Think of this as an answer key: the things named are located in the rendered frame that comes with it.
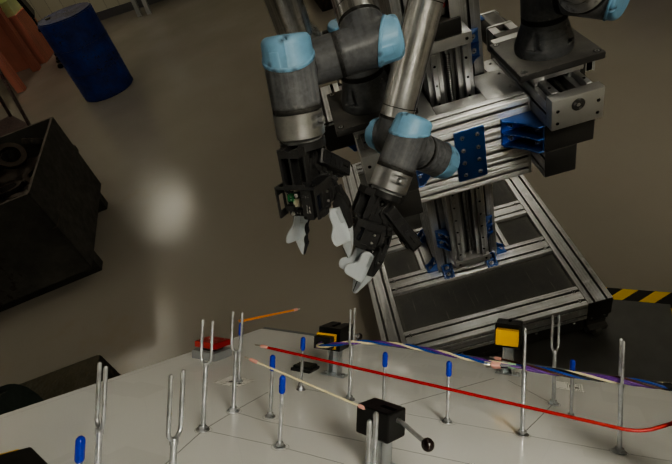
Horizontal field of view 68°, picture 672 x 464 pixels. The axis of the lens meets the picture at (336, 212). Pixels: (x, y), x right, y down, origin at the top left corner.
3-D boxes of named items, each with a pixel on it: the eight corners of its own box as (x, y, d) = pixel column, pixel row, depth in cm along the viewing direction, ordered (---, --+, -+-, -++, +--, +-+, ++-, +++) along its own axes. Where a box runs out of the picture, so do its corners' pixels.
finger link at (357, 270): (333, 286, 99) (349, 243, 98) (359, 293, 101) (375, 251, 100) (338, 292, 96) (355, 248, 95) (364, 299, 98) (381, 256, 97)
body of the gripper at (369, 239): (336, 236, 101) (357, 180, 99) (373, 247, 104) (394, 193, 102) (348, 247, 94) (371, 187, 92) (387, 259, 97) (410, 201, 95)
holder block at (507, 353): (523, 363, 104) (524, 315, 104) (519, 379, 92) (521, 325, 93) (499, 360, 105) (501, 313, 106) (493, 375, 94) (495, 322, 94)
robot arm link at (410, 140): (444, 127, 96) (419, 114, 90) (423, 181, 98) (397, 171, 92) (414, 119, 102) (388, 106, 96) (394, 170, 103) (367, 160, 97)
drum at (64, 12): (79, 108, 519) (26, 30, 466) (91, 85, 562) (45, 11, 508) (128, 92, 516) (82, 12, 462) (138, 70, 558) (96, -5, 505)
